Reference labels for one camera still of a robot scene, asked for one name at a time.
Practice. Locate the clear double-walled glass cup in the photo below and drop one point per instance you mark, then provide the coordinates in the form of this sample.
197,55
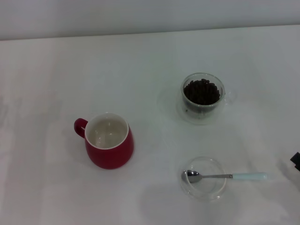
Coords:
187,110

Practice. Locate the red ceramic mug white inside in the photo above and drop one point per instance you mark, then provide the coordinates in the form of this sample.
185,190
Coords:
110,157

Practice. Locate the pile of dark coffee beans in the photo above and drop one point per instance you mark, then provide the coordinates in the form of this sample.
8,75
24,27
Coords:
201,93

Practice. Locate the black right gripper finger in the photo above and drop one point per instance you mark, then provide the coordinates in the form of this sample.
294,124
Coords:
297,160

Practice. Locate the clear shallow glass dish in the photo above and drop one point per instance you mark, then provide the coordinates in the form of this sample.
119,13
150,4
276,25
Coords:
211,189

